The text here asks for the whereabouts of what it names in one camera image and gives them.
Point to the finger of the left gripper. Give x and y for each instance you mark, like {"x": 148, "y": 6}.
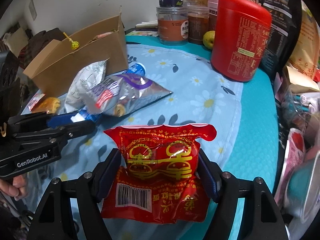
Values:
{"x": 49, "y": 136}
{"x": 38, "y": 121}

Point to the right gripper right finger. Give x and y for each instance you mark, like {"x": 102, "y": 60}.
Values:
{"x": 261, "y": 217}

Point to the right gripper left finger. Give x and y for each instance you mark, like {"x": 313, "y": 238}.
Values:
{"x": 53, "y": 218}

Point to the blue white tube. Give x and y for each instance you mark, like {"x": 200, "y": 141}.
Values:
{"x": 97, "y": 98}

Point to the waffle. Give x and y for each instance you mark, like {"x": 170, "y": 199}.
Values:
{"x": 50, "y": 105}

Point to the silver purple chip bag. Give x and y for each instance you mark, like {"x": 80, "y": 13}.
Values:
{"x": 136, "y": 92}

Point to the yellow green lollipop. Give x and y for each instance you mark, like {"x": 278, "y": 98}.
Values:
{"x": 74, "y": 44}

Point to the large red snack packet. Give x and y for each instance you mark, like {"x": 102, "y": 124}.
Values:
{"x": 158, "y": 183}

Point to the person's left hand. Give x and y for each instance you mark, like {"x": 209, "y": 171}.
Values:
{"x": 17, "y": 189}

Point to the red white sachet packet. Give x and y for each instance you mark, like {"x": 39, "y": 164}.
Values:
{"x": 35, "y": 100}

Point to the white bread-print snack bag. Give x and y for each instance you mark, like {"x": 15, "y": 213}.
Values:
{"x": 87, "y": 78}

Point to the open cardboard box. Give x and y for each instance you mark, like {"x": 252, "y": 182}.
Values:
{"x": 56, "y": 65}

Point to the blue floral tablecloth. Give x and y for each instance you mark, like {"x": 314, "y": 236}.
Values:
{"x": 244, "y": 115}

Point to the brown jacket pile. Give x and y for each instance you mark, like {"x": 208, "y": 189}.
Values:
{"x": 40, "y": 40}

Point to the clear jar orange label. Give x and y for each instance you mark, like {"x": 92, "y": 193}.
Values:
{"x": 173, "y": 25}

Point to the orange kraft snack bag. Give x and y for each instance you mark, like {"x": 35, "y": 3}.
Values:
{"x": 304, "y": 57}

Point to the yellow green pear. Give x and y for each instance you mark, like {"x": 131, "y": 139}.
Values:
{"x": 208, "y": 39}

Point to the clear jar brown contents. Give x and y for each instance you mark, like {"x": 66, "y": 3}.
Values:
{"x": 198, "y": 17}

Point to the red cylindrical canister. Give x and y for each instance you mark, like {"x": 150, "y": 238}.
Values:
{"x": 241, "y": 34}

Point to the pink lidded canister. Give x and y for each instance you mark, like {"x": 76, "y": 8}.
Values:
{"x": 212, "y": 5}

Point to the black stand-up pouch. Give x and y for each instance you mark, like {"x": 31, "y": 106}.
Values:
{"x": 284, "y": 34}

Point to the wall picture frame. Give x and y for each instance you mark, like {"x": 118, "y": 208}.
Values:
{"x": 32, "y": 10}

